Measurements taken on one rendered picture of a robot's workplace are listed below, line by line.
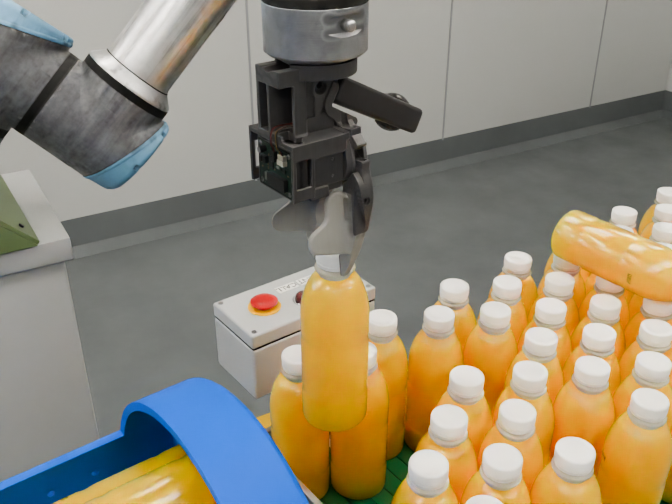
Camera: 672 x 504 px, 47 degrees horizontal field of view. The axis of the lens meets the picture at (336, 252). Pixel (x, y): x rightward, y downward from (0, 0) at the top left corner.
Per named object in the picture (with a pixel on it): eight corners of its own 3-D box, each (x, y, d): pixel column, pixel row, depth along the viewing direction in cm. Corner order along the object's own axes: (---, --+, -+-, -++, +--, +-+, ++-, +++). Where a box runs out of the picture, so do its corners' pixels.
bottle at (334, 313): (373, 396, 88) (378, 255, 79) (353, 436, 82) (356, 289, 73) (316, 383, 90) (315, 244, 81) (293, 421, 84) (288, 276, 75)
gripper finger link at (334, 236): (303, 289, 73) (291, 196, 69) (352, 270, 76) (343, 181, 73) (322, 298, 70) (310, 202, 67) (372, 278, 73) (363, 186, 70)
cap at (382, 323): (397, 341, 96) (397, 329, 95) (365, 340, 96) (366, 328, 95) (396, 324, 99) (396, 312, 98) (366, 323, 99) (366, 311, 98)
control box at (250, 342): (218, 363, 107) (212, 300, 102) (332, 315, 117) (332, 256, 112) (256, 400, 100) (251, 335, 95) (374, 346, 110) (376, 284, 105)
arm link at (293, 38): (326, -14, 69) (396, 2, 62) (326, 40, 71) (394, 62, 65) (240, -3, 64) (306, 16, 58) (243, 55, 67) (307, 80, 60)
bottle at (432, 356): (465, 443, 106) (477, 332, 97) (424, 461, 103) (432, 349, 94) (435, 414, 111) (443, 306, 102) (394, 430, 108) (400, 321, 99)
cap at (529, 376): (531, 372, 90) (533, 360, 89) (552, 391, 87) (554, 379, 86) (504, 381, 89) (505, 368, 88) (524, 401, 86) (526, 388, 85)
